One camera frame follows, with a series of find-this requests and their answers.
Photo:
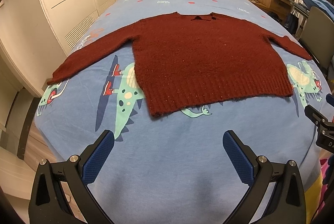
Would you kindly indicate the blue pillow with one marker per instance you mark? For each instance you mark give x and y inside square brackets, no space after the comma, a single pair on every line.
[322,5]

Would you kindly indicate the grey chair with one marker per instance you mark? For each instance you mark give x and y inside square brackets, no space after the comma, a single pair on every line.
[317,38]

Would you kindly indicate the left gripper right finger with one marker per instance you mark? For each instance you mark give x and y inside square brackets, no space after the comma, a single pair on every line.
[287,201]

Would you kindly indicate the dark red knit sweater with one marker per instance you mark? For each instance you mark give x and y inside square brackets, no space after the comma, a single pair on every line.
[191,60]

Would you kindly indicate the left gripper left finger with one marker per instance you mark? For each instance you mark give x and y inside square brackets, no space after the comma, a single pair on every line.
[48,203]

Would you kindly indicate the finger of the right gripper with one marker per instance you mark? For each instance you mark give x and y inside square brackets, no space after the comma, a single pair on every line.
[330,99]
[315,116]

